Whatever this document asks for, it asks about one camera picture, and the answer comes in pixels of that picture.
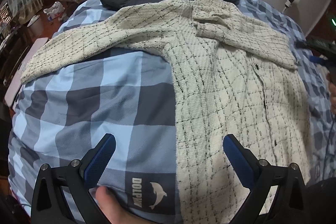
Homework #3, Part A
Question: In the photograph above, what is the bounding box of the blue checkered bed quilt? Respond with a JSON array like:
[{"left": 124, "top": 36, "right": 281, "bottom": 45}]
[{"left": 7, "top": 0, "right": 336, "bottom": 224}]

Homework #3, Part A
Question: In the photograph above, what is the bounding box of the cream plaid tweed jacket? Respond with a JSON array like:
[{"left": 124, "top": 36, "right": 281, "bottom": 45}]
[{"left": 22, "top": 0, "right": 310, "bottom": 223}]

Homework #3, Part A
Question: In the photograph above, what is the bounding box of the person's left hand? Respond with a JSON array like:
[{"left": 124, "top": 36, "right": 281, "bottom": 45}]
[{"left": 96, "top": 186, "right": 153, "bottom": 224}]

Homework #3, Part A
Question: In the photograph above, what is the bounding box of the white plastic bag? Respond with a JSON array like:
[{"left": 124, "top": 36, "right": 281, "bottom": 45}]
[{"left": 43, "top": 1, "right": 65, "bottom": 22}]

